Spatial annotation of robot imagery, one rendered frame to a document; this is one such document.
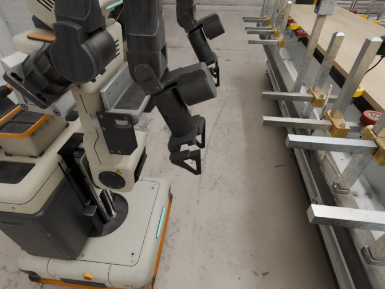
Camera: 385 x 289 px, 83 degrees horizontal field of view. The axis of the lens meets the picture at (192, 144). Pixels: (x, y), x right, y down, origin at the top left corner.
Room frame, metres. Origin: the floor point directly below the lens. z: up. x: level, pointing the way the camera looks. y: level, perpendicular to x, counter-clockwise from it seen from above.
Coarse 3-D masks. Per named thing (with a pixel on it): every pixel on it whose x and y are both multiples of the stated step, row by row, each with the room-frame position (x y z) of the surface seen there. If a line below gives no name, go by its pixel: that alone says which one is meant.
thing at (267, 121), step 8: (264, 120) 0.74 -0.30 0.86; (272, 120) 0.74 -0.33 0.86; (280, 120) 0.74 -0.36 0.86; (288, 120) 0.74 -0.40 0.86; (296, 120) 0.74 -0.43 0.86; (304, 120) 0.74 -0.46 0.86; (312, 120) 0.74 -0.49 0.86; (320, 120) 0.74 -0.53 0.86; (328, 120) 0.74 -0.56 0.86; (304, 128) 0.72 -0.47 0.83; (312, 128) 0.72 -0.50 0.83; (320, 128) 0.71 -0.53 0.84; (328, 128) 0.71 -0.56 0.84; (352, 128) 0.70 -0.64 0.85; (360, 128) 0.70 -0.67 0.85
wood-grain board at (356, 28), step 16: (304, 16) 2.56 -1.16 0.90; (336, 16) 2.56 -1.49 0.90; (352, 16) 2.56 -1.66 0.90; (352, 32) 1.94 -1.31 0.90; (368, 32) 1.94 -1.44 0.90; (384, 32) 1.94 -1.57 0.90; (320, 48) 1.56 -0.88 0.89; (352, 48) 1.53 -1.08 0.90; (336, 64) 1.27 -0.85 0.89; (352, 64) 1.24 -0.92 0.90; (384, 64) 1.24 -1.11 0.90; (368, 80) 1.03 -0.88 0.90; (384, 80) 1.03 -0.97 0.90; (368, 96) 0.88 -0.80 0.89; (384, 96) 0.87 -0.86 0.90
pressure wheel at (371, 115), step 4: (364, 112) 0.73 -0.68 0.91; (368, 112) 0.73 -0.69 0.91; (372, 112) 0.73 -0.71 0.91; (376, 112) 0.73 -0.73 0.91; (364, 116) 0.71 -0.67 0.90; (368, 116) 0.70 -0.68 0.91; (372, 116) 0.70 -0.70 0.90; (376, 116) 0.70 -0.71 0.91; (360, 120) 0.71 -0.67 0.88; (364, 120) 0.70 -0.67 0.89; (368, 120) 0.69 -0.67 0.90; (372, 120) 0.68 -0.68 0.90; (376, 120) 0.67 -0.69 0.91; (364, 124) 0.69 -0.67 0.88; (368, 124) 0.68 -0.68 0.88; (372, 124) 0.67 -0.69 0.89; (360, 136) 0.70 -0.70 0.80
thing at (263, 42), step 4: (248, 40) 2.00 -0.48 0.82; (252, 40) 1.98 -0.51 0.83; (256, 40) 1.97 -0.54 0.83; (260, 40) 1.97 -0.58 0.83; (264, 40) 1.97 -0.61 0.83; (268, 40) 1.97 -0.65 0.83; (272, 40) 1.97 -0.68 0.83; (276, 40) 1.97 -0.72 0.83; (264, 44) 1.96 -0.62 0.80; (268, 44) 1.96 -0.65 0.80; (272, 44) 1.95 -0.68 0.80; (276, 44) 1.95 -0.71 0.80; (288, 44) 1.94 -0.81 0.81; (292, 44) 1.93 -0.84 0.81; (296, 44) 1.93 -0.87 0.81; (300, 44) 1.92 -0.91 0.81
